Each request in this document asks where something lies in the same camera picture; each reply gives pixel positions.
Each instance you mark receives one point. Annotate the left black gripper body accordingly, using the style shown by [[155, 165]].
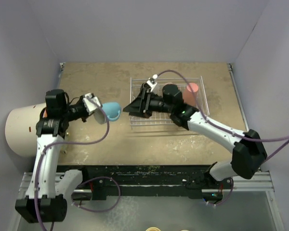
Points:
[[76, 111]]

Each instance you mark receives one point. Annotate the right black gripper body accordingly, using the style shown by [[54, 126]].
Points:
[[154, 104]]

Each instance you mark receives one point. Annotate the light blue ceramic mug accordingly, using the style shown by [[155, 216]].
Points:
[[112, 111]]

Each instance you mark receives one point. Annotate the black hexagonal ceramic mug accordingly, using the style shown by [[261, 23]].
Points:
[[145, 89]]

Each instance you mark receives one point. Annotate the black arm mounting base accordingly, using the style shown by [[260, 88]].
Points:
[[103, 181]]

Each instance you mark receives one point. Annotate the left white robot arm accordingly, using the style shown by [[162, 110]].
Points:
[[46, 199]]

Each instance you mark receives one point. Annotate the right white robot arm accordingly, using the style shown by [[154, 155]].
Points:
[[248, 153]]

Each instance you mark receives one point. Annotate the salmon tall tumbler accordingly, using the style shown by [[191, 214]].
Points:
[[190, 94]]

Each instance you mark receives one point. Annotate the large cream cylindrical bucket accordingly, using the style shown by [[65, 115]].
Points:
[[20, 129]]

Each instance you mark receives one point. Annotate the white wire dish rack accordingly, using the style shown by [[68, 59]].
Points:
[[163, 119]]

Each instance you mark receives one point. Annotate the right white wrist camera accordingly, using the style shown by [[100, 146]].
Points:
[[152, 83]]

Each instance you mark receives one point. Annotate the right aluminium table rail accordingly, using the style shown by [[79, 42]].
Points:
[[230, 70]]

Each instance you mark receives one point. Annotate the aluminium front frame rail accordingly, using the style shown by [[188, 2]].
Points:
[[259, 183]]

